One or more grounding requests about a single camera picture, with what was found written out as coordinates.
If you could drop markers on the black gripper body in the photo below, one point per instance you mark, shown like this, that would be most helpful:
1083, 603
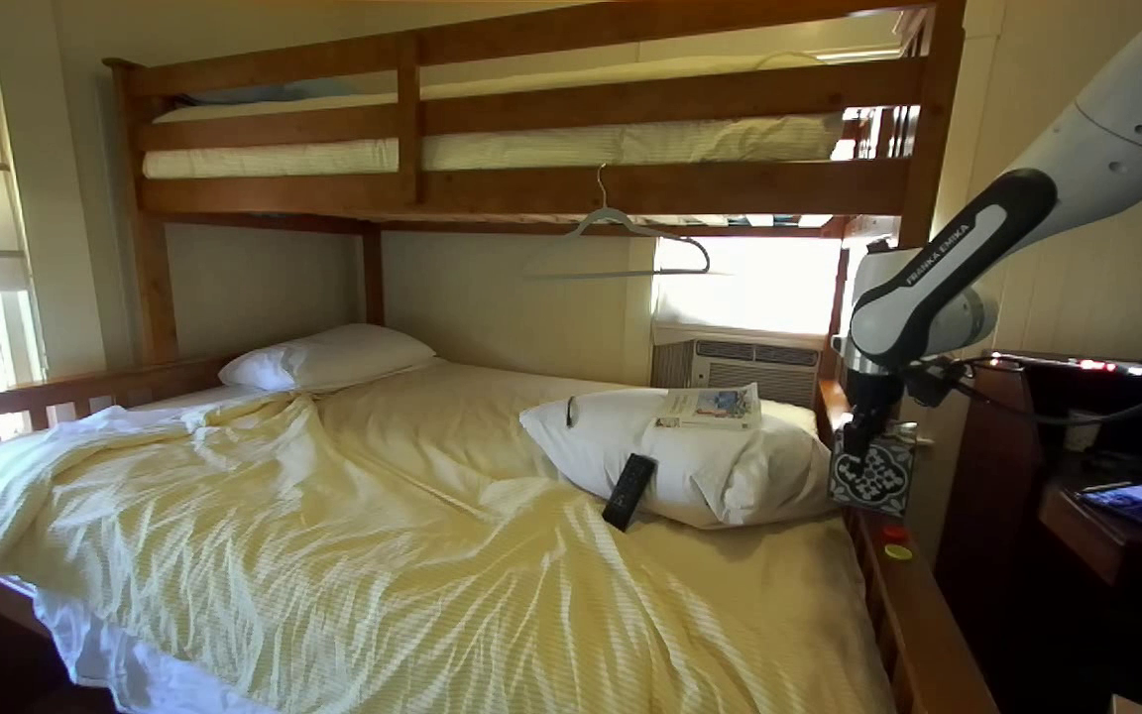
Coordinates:
876, 402

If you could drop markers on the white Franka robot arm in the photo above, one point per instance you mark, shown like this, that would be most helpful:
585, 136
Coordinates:
1111, 140

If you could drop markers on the red round sticker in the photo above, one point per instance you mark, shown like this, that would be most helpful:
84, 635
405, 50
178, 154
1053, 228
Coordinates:
896, 532

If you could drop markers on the white window air conditioner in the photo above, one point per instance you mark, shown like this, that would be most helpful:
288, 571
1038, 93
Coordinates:
734, 361

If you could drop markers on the yellow round sticker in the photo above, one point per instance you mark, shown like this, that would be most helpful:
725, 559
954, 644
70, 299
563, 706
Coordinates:
897, 553

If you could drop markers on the thin illustrated booklet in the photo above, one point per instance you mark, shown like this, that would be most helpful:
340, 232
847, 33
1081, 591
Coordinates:
712, 407

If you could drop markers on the white pillow with book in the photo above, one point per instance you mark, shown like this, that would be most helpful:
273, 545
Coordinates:
704, 470

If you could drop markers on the black remote control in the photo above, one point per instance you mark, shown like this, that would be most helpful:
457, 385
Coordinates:
630, 489

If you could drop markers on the dark wooden dresser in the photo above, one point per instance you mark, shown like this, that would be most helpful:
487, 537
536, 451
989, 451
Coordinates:
1074, 607

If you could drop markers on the white clothes hanger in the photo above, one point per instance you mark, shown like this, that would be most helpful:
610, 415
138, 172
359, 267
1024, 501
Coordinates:
625, 225

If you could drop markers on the bunk mattress with yellow sheet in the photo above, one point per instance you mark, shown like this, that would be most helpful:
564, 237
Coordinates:
625, 140

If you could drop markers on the pale yellow blanket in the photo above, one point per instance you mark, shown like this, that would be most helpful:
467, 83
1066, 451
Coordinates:
375, 555

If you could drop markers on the plain white pillow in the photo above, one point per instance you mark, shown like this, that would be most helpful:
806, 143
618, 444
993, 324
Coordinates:
326, 358

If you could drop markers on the white bed sheet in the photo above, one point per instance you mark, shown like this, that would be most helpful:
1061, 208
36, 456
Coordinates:
109, 657

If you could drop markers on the wooden bunk bed frame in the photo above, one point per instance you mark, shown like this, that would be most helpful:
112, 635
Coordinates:
535, 192

